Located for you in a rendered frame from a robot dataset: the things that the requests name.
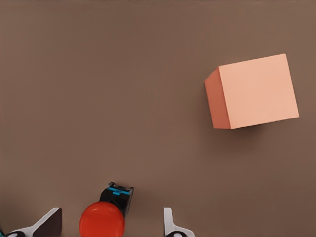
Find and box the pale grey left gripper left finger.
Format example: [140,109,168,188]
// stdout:
[4,207,63,237]

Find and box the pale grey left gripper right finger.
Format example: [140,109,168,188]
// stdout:
[163,207,196,237]

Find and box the red push button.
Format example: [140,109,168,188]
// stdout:
[79,182,135,237]

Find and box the pink storage box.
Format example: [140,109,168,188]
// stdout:
[204,53,300,130]

